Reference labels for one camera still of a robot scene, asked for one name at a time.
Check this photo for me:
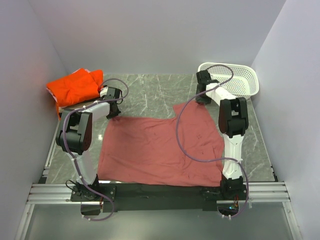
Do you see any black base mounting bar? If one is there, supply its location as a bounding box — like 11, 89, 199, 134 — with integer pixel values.
70, 182, 248, 215

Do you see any beige folded t shirt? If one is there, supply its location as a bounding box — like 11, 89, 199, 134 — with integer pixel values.
58, 101, 94, 114

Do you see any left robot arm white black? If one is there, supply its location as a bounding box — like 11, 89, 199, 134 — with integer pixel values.
55, 86, 123, 201

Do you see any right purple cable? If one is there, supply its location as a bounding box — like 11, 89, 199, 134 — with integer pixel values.
175, 64, 250, 220

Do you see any aluminium rail frame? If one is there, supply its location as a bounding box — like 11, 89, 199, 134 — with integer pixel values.
26, 149, 292, 205

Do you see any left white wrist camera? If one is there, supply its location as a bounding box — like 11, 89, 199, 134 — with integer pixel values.
99, 86, 109, 99

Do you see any pink red t shirt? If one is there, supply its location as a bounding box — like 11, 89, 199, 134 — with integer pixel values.
97, 101, 224, 187

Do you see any white perforated plastic basket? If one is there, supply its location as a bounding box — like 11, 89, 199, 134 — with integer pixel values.
197, 62, 260, 100

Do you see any orange folded t shirt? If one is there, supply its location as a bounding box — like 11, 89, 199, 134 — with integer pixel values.
46, 68, 104, 118

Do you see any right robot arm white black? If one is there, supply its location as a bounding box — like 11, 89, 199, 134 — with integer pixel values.
196, 70, 249, 200

